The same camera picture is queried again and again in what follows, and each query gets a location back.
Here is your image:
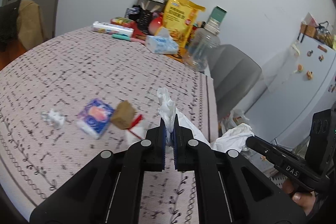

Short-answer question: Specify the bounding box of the white tissue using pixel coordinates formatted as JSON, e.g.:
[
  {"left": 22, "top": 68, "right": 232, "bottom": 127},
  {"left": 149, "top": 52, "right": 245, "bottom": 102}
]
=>
[{"left": 157, "top": 88, "right": 255, "bottom": 152}]

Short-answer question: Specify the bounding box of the blue pink tissue packet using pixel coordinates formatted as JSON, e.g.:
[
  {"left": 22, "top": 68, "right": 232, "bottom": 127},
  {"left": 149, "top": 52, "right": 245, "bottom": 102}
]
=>
[{"left": 76, "top": 98, "right": 114, "bottom": 139}]

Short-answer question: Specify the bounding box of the clear plastic wrap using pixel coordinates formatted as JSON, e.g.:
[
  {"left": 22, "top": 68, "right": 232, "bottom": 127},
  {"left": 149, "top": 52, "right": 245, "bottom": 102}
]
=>
[{"left": 41, "top": 109, "right": 66, "bottom": 129}]

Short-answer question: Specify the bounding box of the person's right hand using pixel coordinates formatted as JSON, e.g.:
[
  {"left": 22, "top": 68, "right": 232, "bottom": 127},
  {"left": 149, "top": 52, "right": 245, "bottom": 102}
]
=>
[{"left": 282, "top": 178, "right": 316, "bottom": 216}]

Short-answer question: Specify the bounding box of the white refrigerator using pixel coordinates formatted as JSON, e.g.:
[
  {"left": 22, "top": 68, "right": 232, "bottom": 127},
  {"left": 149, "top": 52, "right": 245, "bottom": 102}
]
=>
[{"left": 246, "top": 36, "right": 335, "bottom": 149}]

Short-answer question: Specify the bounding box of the red white paper wrapper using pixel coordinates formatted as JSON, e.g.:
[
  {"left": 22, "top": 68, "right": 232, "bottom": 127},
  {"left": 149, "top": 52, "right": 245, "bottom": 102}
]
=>
[{"left": 125, "top": 114, "right": 146, "bottom": 146}]

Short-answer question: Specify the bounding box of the brown cardboard piece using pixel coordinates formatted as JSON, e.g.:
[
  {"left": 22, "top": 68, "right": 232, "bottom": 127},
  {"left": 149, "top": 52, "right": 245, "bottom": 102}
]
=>
[{"left": 110, "top": 101, "right": 136, "bottom": 130}]

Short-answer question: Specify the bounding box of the pink patterned tablecloth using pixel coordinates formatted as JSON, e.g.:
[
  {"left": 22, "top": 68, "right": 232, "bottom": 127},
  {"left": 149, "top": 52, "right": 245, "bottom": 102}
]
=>
[{"left": 1, "top": 27, "right": 218, "bottom": 219}]

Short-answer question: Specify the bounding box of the grey chair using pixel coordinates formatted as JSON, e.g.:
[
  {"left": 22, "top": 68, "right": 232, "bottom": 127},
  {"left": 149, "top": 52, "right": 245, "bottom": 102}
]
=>
[{"left": 207, "top": 44, "right": 262, "bottom": 120}]

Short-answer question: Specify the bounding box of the large clear plastic jar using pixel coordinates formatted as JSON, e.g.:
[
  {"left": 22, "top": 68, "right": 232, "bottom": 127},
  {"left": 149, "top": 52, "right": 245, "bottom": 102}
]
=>
[{"left": 183, "top": 18, "right": 220, "bottom": 72}]

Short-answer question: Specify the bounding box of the teal pen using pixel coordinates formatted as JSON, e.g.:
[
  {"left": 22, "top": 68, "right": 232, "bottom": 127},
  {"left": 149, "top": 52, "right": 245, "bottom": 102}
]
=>
[{"left": 112, "top": 34, "right": 131, "bottom": 42}]

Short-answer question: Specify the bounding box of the blue white tissue pack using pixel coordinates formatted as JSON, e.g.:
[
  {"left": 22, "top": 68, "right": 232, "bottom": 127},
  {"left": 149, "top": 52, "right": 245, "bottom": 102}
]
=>
[{"left": 145, "top": 27, "right": 179, "bottom": 55}]

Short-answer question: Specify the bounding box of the white plastic wrap roll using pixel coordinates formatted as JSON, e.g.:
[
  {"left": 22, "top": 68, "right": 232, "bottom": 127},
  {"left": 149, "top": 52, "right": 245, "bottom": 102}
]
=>
[{"left": 92, "top": 21, "right": 134, "bottom": 37}]

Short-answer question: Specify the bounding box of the red green box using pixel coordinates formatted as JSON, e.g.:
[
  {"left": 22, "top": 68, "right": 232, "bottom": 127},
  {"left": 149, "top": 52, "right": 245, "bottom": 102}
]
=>
[{"left": 110, "top": 17, "right": 135, "bottom": 28}]

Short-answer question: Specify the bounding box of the red round object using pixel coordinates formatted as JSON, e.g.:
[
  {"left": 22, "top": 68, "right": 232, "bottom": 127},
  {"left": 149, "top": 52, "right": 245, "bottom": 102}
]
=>
[{"left": 148, "top": 15, "right": 163, "bottom": 36}]

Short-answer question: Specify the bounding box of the black pen holder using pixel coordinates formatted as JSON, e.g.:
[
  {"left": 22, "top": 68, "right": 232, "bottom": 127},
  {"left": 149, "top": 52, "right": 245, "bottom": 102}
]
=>
[{"left": 125, "top": 5, "right": 154, "bottom": 34}]

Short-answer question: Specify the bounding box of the brown paper bag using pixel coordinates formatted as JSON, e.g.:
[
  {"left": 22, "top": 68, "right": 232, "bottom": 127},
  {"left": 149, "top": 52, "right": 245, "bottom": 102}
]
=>
[{"left": 17, "top": 0, "right": 49, "bottom": 51}]

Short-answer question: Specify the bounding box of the yellow snack bag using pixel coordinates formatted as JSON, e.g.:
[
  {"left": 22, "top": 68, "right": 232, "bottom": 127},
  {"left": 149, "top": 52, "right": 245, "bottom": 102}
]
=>
[{"left": 162, "top": 0, "right": 206, "bottom": 48}]

